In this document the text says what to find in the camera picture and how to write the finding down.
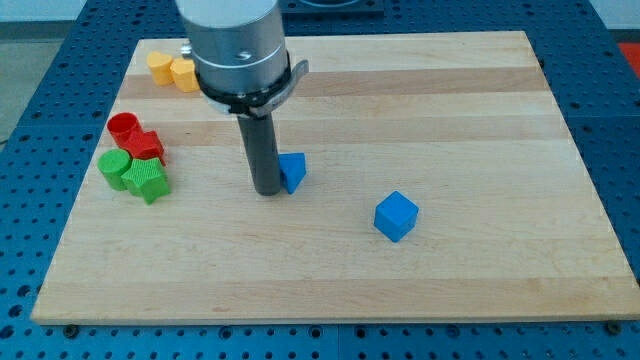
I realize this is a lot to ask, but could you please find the blue cube block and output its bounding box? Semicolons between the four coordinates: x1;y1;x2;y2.
373;191;419;243

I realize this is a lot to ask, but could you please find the yellow heart block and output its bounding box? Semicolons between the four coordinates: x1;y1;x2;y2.
146;51;174;86

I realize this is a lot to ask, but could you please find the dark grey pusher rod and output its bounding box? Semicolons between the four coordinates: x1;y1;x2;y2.
238;115;281;196

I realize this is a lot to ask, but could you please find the yellow pentagon block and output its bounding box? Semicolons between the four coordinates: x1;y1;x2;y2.
170;58;200;93

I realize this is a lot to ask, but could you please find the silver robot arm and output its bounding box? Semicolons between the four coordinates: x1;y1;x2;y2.
176;0;291;196

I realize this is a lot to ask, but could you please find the black clamp ring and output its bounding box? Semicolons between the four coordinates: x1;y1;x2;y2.
195;52;310;119

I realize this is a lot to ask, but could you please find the green cylinder block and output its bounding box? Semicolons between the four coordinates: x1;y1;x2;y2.
97;149;132;191

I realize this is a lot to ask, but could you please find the green star block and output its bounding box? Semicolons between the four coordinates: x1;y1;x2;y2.
121;157;171;205

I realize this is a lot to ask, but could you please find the red cylinder block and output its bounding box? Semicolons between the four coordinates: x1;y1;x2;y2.
106;112;142;147

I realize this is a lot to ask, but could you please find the red hexagon block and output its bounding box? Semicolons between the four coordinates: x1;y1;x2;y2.
123;131;166;166

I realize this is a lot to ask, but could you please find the blue triangle block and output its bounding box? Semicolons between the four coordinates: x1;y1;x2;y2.
279;152;306;194

